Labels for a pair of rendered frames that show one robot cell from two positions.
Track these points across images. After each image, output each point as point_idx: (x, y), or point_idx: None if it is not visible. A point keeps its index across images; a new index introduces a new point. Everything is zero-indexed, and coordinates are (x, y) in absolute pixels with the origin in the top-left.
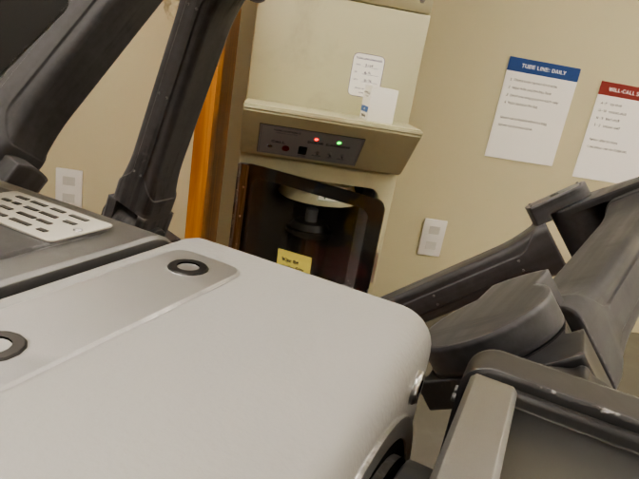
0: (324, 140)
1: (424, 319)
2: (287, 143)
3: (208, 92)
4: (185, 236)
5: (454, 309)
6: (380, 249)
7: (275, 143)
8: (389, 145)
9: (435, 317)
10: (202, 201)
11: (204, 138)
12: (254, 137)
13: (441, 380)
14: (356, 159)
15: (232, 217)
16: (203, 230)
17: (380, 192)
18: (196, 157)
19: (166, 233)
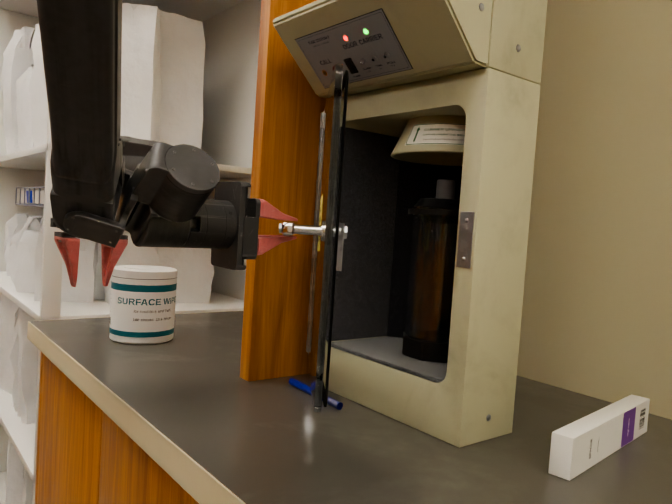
0: (352, 34)
1: (44, 71)
2: (332, 59)
3: (265, 28)
4: (250, 193)
5: (40, 31)
6: (477, 205)
7: (325, 65)
8: (412, 4)
9: (44, 61)
10: (260, 150)
11: (262, 77)
12: (308, 66)
13: None
14: (403, 53)
15: (316, 181)
16: (277, 192)
17: (468, 107)
18: (257, 101)
19: (148, 142)
